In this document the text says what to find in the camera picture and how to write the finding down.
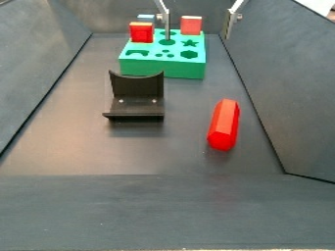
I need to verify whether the black curved cradle stand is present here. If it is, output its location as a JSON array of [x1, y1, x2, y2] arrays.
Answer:
[[101, 71, 165, 120]]

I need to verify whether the blue square block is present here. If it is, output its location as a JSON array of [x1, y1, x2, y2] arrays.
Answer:
[[137, 14, 154, 23]]

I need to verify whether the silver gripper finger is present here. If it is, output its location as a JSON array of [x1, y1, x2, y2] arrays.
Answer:
[[223, 0, 247, 39], [153, 0, 169, 40]]

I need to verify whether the bright red square block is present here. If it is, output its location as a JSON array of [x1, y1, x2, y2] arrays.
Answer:
[[129, 22, 154, 43]]

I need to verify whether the green shape sorter board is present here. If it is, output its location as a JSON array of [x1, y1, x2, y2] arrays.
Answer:
[[117, 28, 207, 79]]

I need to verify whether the red hexagon prism block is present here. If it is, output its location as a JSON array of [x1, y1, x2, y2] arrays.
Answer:
[[207, 99, 239, 151]]

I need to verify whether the salmon red rounded block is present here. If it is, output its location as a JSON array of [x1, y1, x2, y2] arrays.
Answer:
[[180, 16, 203, 35]]

